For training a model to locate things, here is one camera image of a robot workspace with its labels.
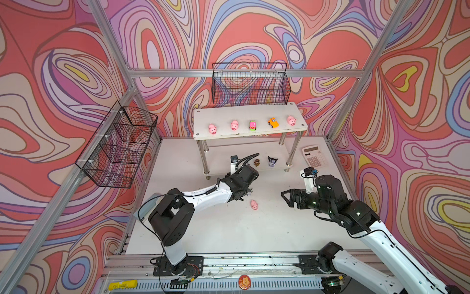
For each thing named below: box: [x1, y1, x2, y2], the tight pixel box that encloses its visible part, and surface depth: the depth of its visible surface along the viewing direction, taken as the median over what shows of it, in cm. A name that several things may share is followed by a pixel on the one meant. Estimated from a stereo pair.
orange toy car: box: [267, 116, 280, 129], surface depth 78 cm
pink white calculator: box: [301, 144, 329, 169], surface depth 110 cm
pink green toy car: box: [248, 120, 257, 132], surface depth 76 cm
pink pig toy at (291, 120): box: [287, 115, 297, 127], surface depth 78 cm
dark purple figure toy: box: [268, 155, 279, 168], surface depth 97 cm
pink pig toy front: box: [208, 123, 217, 135], surface depth 75 cm
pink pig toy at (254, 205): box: [250, 199, 259, 211], surface depth 91 cm
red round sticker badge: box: [238, 274, 252, 291], surface depth 72 cm
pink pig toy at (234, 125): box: [230, 119, 240, 132], surface depth 77 cm
